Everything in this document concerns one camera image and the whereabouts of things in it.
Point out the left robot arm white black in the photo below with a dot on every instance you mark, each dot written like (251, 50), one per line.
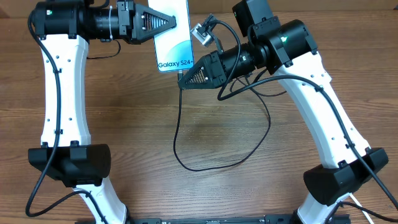
(63, 30)

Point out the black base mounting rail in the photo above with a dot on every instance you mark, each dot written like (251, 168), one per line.
(214, 221)

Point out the Galaxy S24+ smartphone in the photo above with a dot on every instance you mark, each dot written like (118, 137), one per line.
(173, 48)

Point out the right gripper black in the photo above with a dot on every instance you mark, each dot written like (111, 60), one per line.
(217, 76)

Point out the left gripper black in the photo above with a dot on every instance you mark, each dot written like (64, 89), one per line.
(135, 22)

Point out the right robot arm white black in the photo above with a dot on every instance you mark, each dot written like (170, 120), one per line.
(290, 55)

